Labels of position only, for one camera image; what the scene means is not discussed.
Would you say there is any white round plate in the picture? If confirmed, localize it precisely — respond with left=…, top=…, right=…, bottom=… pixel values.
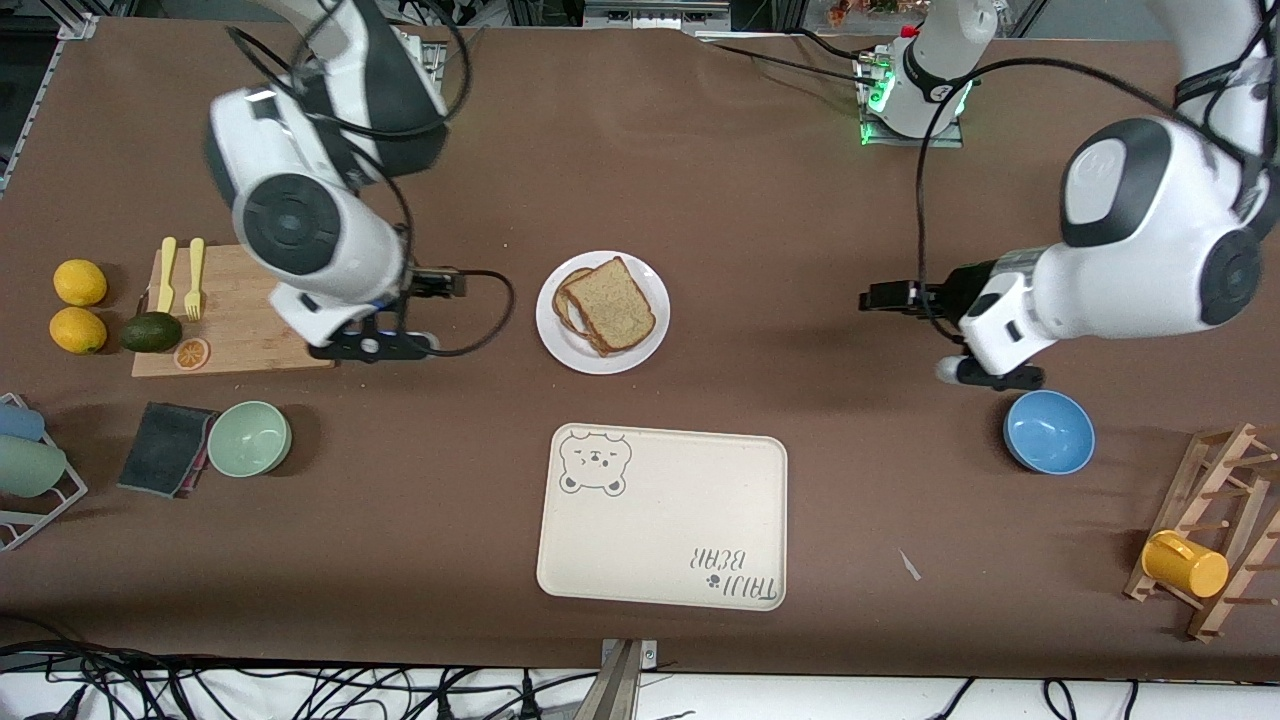
left=535, top=250, right=671, bottom=376

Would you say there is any plain brown bread slice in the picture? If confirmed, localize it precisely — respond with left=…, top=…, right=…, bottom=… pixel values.
left=560, top=256, right=657, bottom=353

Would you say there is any wooden cutting board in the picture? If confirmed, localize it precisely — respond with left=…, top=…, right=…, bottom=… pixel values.
left=131, top=243, right=336, bottom=379

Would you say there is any bread slice under egg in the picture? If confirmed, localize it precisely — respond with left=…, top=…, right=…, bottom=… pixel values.
left=553, top=268, right=611, bottom=358

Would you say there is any blue bowl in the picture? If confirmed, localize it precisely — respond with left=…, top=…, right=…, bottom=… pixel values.
left=1003, top=389, right=1097, bottom=476

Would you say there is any yellow plastic fork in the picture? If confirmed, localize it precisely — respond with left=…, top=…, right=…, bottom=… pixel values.
left=184, top=237, right=206, bottom=322

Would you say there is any pale green bowl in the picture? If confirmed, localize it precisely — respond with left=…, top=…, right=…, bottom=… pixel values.
left=207, top=400, right=294, bottom=479

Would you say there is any dark green avocado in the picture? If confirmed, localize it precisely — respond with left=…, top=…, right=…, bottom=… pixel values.
left=118, top=311, right=184, bottom=354

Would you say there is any dark grey sponge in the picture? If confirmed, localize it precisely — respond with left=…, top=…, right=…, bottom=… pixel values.
left=117, top=402, right=219, bottom=499

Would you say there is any yellow lemon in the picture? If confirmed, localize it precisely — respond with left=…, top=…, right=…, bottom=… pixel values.
left=49, top=307, right=108, bottom=355
left=53, top=259, right=108, bottom=307

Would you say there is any wooden peg drying rack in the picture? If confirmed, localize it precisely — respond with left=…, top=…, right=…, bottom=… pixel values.
left=1123, top=422, right=1280, bottom=643

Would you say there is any cream bear print tray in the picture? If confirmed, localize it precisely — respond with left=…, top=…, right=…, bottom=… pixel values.
left=536, top=423, right=789, bottom=612

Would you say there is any yellow mug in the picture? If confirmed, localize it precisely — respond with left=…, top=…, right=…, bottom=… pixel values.
left=1141, top=530, right=1230, bottom=599

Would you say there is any pale blue cup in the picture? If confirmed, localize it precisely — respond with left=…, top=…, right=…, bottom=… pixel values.
left=0, top=402, right=47, bottom=443

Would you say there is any pale green cup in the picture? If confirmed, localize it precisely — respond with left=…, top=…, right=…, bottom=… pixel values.
left=0, top=435, right=69, bottom=499

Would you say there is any thin black power cable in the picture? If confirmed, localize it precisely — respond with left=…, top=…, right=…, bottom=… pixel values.
left=697, top=38, right=886, bottom=81

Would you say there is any white wire rack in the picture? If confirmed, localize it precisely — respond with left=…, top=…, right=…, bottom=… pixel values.
left=0, top=392, right=89, bottom=553

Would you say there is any aluminium frame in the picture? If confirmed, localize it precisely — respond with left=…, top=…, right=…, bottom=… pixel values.
left=583, top=0, right=734, bottom=31

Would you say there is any aluminium edge rail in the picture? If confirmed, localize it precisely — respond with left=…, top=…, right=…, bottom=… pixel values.
left=0, top=12, right=101, bottom=196

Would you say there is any tangled black cable bundle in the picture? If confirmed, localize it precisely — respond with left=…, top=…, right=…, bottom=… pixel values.
left=0, top=640, right=601, bottom=720

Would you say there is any metal stand bracket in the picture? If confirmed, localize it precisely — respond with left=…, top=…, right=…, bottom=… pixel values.
left=585, top=638, right=659, bottom=720

